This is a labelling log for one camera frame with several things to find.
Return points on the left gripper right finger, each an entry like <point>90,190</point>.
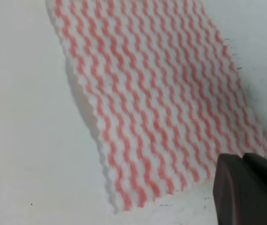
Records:
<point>258,164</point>

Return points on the pink white striped towel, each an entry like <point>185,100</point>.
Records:
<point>164,91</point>

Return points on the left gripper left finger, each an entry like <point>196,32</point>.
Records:
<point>240,195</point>

